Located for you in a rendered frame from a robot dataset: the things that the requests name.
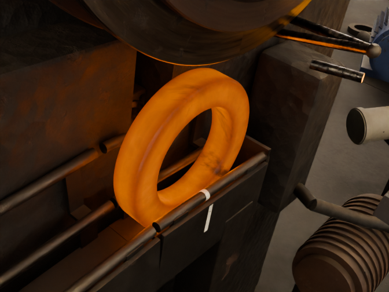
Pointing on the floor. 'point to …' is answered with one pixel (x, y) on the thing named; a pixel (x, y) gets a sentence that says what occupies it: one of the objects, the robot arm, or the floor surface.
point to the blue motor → (380, 32)
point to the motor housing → (343, 254)
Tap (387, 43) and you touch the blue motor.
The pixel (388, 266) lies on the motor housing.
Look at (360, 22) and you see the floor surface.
